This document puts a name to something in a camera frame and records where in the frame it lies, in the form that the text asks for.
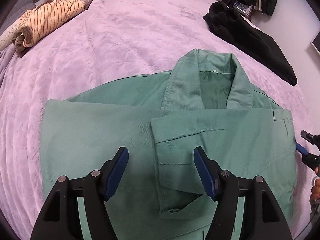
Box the green work jacket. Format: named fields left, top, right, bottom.
left=40, top=49, right=297, bottom=239

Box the person's right hand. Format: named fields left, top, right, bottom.
left=310, top=167, right=320, bottom=206

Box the black folded garment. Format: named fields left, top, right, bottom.
left=203, top=2, right=298, bottom=86

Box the lilac plush bed blanket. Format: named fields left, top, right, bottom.
left=1, top=0, right=313, bottom=239

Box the striped beige folded garment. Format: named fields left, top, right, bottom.
left=12, top=0, right=86, bottom=57

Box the cream knitted garment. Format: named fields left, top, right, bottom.
left=0, top=18, right=26, bottom=51

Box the grey quilted headboard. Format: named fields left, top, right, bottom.
left=1, top=0, right=40, bottom=29

